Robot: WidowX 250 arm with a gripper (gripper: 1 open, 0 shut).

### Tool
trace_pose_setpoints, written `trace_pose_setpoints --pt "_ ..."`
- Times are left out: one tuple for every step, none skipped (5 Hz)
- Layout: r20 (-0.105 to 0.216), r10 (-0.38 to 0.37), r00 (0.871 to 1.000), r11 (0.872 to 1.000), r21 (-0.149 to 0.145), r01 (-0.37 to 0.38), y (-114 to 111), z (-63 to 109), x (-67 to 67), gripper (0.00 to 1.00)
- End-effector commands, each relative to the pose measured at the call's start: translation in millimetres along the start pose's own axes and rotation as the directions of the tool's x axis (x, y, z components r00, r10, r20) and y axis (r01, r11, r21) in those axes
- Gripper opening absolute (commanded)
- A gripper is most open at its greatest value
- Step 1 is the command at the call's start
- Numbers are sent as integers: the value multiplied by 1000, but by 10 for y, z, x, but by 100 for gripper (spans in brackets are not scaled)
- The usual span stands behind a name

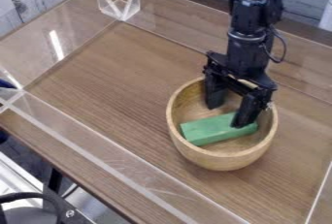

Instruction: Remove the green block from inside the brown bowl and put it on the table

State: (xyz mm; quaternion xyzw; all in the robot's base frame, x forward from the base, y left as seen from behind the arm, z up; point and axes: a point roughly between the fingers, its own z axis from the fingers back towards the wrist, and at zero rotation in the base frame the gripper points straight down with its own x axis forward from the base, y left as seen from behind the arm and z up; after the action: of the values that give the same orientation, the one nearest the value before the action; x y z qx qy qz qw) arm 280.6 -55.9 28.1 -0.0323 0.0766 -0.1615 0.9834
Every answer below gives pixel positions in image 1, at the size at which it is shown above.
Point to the green rectangular block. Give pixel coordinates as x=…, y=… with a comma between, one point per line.
x=213, y=129

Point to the clear acrylic tray walls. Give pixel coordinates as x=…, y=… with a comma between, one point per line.
x=93, y=67

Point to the black metal bracket with screw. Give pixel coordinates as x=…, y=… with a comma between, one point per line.
x=71, y=214

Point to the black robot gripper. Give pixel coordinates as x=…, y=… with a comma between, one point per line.
x=239, y=71

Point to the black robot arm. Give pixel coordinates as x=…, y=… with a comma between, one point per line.
x=253, y=17

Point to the brown wooden bowl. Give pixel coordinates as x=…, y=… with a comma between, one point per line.
x=226, y=155

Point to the black table leg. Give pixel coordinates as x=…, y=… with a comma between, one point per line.
x=55, y=181

